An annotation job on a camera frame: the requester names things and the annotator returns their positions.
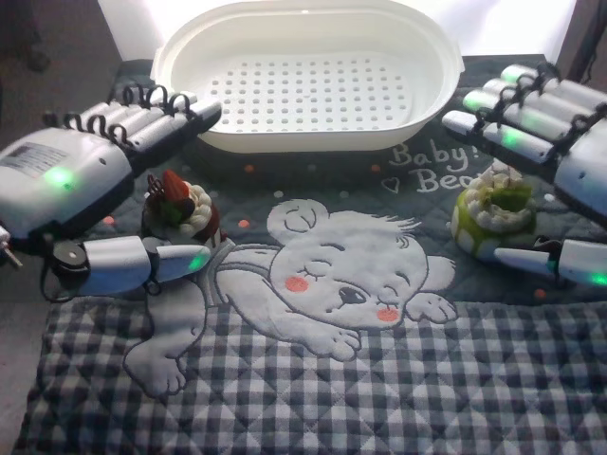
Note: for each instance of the green cream toy cake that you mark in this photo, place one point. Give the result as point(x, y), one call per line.
point(493, 208)

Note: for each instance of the white perforated oval plastic tray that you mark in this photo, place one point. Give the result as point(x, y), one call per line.
point(308, 85)

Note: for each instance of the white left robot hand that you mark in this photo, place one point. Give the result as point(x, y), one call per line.
point(71, 189)

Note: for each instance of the chocolate strawberry cream toy cake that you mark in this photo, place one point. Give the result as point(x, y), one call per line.
point(196, 208)

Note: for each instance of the grey bear print quilt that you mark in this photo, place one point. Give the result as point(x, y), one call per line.
point(303, 369)

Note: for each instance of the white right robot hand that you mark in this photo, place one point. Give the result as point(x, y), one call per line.
point(583, 161)

